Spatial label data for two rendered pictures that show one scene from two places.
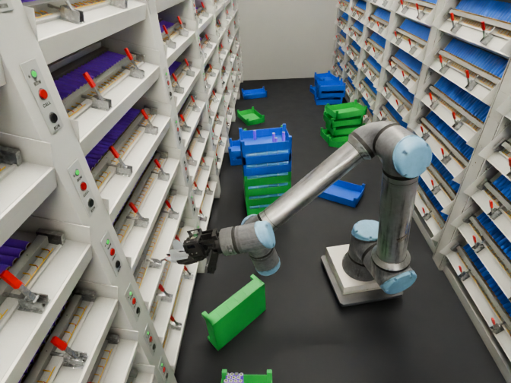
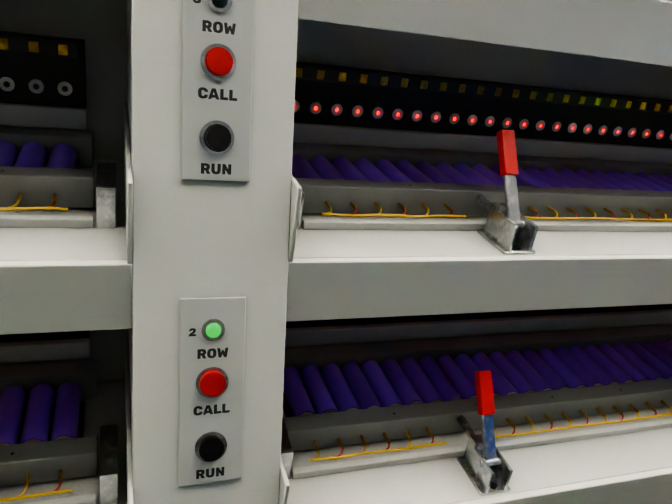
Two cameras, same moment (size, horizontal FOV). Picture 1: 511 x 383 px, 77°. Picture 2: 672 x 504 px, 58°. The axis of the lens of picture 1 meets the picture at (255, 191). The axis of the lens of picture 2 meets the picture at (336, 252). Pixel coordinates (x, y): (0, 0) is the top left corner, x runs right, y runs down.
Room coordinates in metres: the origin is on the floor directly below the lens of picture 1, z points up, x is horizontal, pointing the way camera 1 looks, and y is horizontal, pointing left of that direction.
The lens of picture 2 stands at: (1.18, -0.05, 0.61)
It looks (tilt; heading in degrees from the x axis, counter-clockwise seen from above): 9 degrees down; 66
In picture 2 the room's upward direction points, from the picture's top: 3 degrees clockwise
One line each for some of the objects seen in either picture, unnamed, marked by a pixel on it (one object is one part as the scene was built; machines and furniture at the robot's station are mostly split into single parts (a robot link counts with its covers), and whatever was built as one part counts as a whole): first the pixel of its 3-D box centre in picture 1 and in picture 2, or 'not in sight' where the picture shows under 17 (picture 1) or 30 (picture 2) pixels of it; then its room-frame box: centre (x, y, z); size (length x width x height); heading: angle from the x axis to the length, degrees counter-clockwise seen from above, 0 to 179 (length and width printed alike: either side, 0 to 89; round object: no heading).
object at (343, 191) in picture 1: (339, 189); not in sight; (1.87, -0.61, 0.04); 0.30 x 0.20 x 0.08; 56
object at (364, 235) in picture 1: (368, 242); not in sight; (1.08, -0.52, 0.31); 0.17 x 0.15 x 0.18; 14
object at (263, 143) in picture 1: (264, 137); not in sight; (1.80, -0.08, 0.52); 0.30 x 0.20 x 0.08; 95
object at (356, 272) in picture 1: (362, 259); not in sight; (1.09, -0.51, 0.17); 0.19 x 0.19 x 0.10
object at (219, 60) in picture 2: not in sight; (218, 62); (1.26, 0.31, 0.66); 0.02 x 0.01 x 0.02; 176
